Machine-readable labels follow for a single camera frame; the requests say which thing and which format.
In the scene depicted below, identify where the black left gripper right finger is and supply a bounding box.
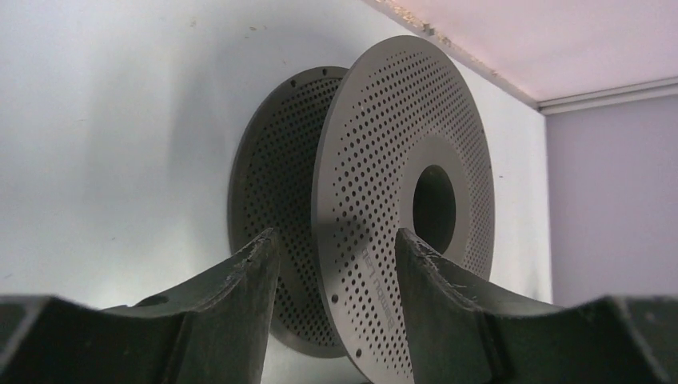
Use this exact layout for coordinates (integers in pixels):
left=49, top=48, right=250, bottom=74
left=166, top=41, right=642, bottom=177
left=395, top=229, right=677, bottom=383

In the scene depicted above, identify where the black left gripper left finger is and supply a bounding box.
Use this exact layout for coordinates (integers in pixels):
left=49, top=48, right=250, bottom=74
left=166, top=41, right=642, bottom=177
left=1, top=228, right=280, bottom=383

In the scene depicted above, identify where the dark grey spool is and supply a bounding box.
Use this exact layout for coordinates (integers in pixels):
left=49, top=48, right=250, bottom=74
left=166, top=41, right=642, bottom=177
left=228, top=35, right=495, bottom=383

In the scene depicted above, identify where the right aluminium frame post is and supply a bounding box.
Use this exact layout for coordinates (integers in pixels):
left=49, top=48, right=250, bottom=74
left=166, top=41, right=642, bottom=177
left=536, top=77, right=677, bottom=115

